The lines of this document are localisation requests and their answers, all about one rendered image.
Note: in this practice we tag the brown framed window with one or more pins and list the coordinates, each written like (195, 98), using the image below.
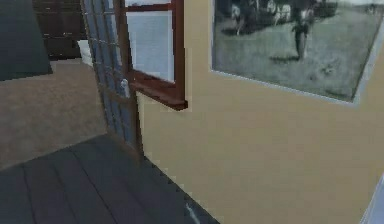
(151, 43)

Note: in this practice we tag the glass paned room door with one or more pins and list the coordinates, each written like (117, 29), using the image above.
(108, 66)

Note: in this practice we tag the dark brown chest of drawers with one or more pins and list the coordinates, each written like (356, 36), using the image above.
(61, 30)

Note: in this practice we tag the grey framed wall picture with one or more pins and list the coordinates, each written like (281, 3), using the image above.
(293, 50)

